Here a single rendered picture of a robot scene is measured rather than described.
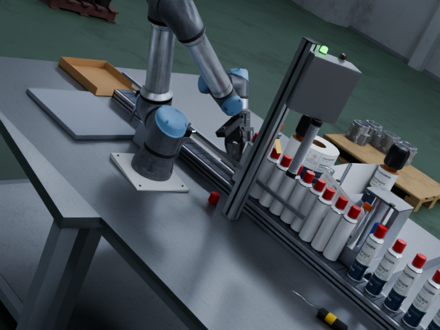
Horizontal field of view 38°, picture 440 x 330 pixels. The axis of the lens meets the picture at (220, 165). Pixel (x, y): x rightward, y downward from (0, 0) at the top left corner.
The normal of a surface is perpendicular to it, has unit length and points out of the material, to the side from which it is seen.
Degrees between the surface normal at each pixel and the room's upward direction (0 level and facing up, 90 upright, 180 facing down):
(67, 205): 0
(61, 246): 90
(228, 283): 0
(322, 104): 90
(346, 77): 90
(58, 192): 0
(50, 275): 90
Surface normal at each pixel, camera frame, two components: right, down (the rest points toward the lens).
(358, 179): 0.57, 0.53
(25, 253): 0.38, -0.84
